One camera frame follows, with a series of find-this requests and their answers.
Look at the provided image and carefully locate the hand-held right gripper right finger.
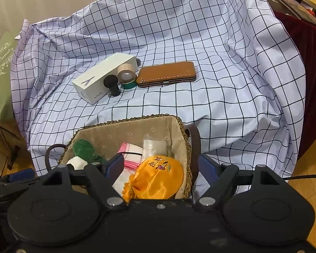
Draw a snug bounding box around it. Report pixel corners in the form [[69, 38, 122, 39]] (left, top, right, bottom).
[[194, 153, 280, 206]]

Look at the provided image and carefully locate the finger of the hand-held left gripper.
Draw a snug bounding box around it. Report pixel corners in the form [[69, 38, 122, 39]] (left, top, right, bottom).
[[0, 169, 41, 190]]

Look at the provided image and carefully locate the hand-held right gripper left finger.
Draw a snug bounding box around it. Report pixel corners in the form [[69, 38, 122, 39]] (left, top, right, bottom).
[[42, 153, 127, 209]]

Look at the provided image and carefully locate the white cloth with pink edge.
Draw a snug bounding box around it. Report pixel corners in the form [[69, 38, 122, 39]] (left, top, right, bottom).
[[112, 142, 144, 193]]

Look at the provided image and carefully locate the green plush toy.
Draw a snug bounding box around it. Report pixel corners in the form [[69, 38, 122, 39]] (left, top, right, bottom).
[[73, 139, 106, 164]]

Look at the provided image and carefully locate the white plush toy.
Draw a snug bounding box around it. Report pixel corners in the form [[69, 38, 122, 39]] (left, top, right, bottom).
[[66, 156, 88, 170]]

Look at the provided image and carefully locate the woven basket with beige liner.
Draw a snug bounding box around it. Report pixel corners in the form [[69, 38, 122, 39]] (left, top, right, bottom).
[[46, 114, 202, 199]]

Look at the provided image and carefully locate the white tissue packet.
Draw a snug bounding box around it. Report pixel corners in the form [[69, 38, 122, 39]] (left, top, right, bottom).
[[142, 138, 172, 161]]

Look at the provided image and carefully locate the orange satin pouch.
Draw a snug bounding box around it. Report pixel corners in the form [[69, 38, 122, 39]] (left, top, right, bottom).
[[122, 155, 185, 203]]

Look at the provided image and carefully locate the black makeup sponge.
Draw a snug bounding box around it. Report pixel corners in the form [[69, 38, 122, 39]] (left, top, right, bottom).
[[103, 74, 121, 97]]

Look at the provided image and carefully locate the beige tape roll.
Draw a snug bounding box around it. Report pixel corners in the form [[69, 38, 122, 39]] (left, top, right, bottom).
[[117, 63, 138, 83]]

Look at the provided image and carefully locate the white phone box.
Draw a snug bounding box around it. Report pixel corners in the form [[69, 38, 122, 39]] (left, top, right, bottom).
[[72, 53, 138, 105]]

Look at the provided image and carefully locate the brown leather case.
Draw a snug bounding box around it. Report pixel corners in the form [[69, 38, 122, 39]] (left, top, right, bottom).
[[135, 61, 197, 88]]

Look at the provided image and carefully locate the checked white sheet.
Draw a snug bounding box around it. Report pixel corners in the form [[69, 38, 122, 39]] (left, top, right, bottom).
[[10, 0, 306, 180]]

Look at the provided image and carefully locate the dark red cloth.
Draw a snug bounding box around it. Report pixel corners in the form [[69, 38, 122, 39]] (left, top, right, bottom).
[[273, 11, 316, 161]]

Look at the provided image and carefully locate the dark framed picture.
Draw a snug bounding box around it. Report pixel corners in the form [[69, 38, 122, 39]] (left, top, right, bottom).
[[275, 0, 310, 16]]

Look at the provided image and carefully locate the wooden furniture frame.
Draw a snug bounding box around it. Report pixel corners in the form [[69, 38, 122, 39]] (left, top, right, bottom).
[[0, 120, 29, 174]]

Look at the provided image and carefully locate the black cable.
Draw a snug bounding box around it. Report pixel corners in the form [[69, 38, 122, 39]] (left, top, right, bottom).
[[286, 174, 316, 182]]

